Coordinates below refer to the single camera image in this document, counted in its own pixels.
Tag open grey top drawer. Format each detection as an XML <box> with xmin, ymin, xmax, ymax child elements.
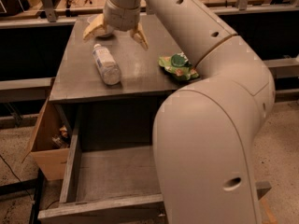
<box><xmin>37</xmin><ymin>120</ymin><xmax>272</xmax><ymax>224</ymax></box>

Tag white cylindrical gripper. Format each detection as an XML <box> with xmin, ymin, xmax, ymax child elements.
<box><xmin>83</xmin><ymin>0</ymin><xmax>149</xmax><ymax>50</ymax></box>

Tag black floor cable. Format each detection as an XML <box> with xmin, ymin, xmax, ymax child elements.
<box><xmin>0</xmin><ymin>154</ymin><xmax>36</xmax><ymax>203</ymax></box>

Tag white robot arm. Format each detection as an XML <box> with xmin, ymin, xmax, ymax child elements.
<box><xmin>83</xmin><ymin>0</ymin><xmax>275</xmax><ymax>224</ymax></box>

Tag white ceramic bowl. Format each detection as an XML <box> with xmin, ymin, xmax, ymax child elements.
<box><xmin>84</xmin><ymin>14</ymin><xmax>114</xmax><ymax>38</ymax></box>

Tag clear plastic water bottle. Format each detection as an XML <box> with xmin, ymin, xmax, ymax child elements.
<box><xmin>93</xmin><ymin>44</ymin><xmax>121</xmax><ymax>85</ymax></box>

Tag green snack bag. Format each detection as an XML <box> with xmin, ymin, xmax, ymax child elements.
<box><xmin>158</xmin><ymin>52</ymin><xmax>199</xmax><ymax>81</ymax></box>

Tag cardboard box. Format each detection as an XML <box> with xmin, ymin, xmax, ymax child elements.
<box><xmin>21</xmin><ymin>77</ymin><xmax>71</xmax><ymax>182</ymax></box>

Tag grey wooden cabinet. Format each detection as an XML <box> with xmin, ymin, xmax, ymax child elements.
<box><xmin>49</xmin><ymin>14</ymin><xmax>200</xmax><ymax>147</ymax></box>

